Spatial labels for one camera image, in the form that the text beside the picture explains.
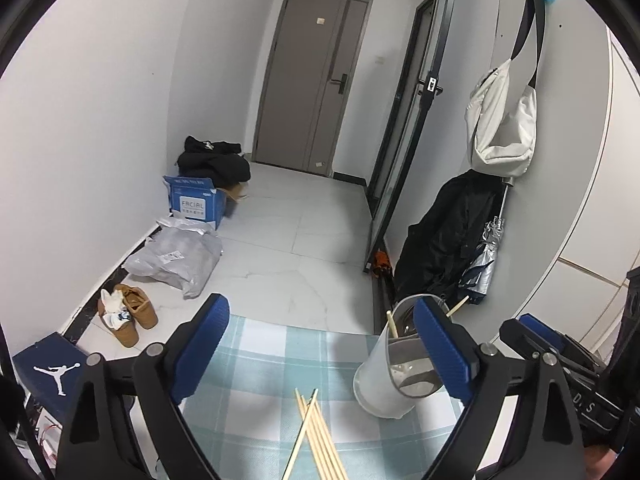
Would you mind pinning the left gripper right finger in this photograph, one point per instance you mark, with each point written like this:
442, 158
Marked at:
451, 348

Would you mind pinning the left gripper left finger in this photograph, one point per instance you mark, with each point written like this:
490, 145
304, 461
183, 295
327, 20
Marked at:
192, 345

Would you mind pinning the metal spoon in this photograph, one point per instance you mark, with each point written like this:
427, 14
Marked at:
405, 324

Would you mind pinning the white shoulder bag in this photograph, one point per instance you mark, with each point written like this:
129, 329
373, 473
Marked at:
501, 140

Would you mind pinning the white utensil holder cup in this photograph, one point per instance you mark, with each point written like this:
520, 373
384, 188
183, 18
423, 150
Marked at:
398, 374

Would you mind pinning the tan boot left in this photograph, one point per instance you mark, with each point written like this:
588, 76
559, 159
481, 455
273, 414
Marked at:
115, 316

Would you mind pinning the tan boot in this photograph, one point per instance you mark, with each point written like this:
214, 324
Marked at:
139, 305
115, 316

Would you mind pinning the tan boot right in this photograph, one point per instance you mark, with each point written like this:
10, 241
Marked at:
139, 305

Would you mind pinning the silver folded umbrella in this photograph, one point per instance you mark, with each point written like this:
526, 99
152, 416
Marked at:
477, 277

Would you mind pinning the teal plaid tablecloth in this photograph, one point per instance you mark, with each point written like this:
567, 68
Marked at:
243, 413

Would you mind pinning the grey plastic mailer bag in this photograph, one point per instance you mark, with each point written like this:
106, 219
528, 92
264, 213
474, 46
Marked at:
182, 254

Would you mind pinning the black backpack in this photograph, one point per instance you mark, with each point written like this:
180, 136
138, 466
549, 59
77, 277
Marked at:
442, 245

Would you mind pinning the orange black tool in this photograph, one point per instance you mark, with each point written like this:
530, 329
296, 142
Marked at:
379, 264

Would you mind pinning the navy jordan shoe box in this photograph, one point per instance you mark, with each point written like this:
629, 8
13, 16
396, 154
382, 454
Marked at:
50, 369

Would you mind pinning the blue facial tissue box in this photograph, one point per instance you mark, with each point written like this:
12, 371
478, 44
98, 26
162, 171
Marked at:
196, 199

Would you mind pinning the wooden chopstick right pair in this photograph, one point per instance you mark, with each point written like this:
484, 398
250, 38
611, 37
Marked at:
322, 444

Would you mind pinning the black clothes pile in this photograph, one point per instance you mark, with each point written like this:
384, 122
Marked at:
222, 162

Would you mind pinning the black framed glass door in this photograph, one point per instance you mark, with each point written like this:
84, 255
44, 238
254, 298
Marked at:
415, 92

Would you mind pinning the grey entrance door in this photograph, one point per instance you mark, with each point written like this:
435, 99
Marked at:
312, 59

